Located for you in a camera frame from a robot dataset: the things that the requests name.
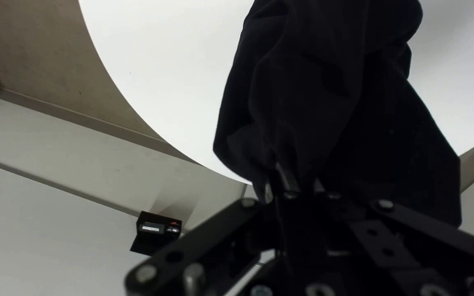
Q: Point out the large blank wall whiteboard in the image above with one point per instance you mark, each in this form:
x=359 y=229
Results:
x=40 y=247

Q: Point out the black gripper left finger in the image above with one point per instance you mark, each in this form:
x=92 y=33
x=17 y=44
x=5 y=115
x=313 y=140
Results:
x=193 y=247

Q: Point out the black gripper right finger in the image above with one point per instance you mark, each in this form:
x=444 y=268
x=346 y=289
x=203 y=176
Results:
x=412 y=235

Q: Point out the black marker tray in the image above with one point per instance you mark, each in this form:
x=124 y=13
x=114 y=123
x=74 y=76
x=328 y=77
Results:
x=156 y=232

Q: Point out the black t-shirt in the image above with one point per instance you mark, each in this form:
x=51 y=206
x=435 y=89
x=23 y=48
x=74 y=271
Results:
x=329 y=99

